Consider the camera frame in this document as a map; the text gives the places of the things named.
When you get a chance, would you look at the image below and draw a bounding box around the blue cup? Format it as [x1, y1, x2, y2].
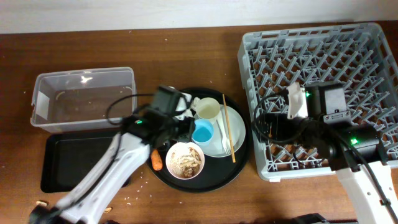
[192, 119, 214, 146]

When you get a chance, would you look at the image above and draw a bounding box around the white cup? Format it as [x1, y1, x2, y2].
[195, 97, 220, 124]

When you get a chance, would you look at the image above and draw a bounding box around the wooden chopstick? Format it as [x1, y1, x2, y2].
[222, 94, 236, 163]

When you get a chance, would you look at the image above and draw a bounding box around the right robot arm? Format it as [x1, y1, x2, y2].
[274, 82, 397, 223]

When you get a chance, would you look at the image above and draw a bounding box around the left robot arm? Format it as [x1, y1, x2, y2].
[29, 105, 195, 223]

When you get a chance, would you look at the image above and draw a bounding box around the grey dishwasher rack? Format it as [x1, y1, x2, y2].
[238, 23, 397, 167]

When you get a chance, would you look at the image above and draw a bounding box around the crumpled white tissue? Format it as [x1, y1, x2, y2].
[175, 94, 200, 120]

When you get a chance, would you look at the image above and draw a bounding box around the orange carrot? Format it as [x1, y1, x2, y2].
[150, 149, 163, 171]

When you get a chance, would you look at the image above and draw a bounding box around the white bowl with food scraps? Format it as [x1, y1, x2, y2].
[165, 142, 205, 180]

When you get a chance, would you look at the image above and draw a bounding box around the white plastic fork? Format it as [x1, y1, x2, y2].
[216, 110, 231, 156]

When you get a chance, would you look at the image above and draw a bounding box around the clear plastic bin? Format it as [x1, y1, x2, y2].
[30, 67, 136, 133]

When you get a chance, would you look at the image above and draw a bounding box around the round black tray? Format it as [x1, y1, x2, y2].
[152, 88, 253, 193]

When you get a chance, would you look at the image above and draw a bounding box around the grey plate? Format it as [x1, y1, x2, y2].
[201, 106, 246, 158]

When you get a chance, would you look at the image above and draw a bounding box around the black rectangular tray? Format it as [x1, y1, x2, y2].
[40, 129, 117, 193]

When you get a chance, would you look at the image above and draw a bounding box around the peanut shell on table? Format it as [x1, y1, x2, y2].
[35, 200, 48, 207]

